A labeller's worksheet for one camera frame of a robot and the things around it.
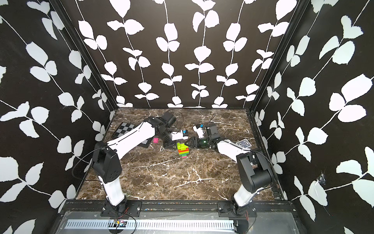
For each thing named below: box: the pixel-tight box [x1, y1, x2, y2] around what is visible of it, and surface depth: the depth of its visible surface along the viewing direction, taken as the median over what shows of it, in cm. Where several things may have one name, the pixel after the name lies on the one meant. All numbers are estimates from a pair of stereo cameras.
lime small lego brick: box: [176, 142, 186, 151], surface depth 86 cm
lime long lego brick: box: [176, 142, 189, 151], surface depth 86 cm
